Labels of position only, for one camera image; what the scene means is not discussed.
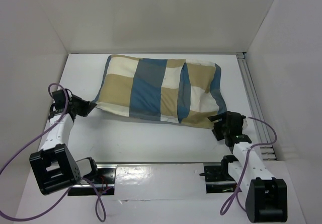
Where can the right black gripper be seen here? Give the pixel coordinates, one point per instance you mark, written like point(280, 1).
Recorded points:
point(221, 124)

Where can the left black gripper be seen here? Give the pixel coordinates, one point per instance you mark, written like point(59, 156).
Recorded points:
point(80, 106)

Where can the blue beige patchwork pillowcase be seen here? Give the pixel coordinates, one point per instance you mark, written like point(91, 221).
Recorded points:
point(180, 91)

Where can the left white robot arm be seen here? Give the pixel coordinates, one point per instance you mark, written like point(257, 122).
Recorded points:
point(53, 165)

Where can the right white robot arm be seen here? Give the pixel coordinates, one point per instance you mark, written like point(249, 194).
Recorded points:
point(266, 196)

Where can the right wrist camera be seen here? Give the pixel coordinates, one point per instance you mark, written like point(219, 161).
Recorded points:
point(245, 122)

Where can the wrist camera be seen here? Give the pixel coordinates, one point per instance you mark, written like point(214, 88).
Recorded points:
point(60, 99)
point(245, 122)

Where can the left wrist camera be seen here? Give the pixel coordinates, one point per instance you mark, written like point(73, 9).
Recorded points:
point(60, 99)

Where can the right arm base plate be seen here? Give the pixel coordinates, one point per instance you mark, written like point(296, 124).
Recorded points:
point(217, 179)

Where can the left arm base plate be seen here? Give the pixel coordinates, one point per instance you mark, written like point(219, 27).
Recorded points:
point(104, 183)

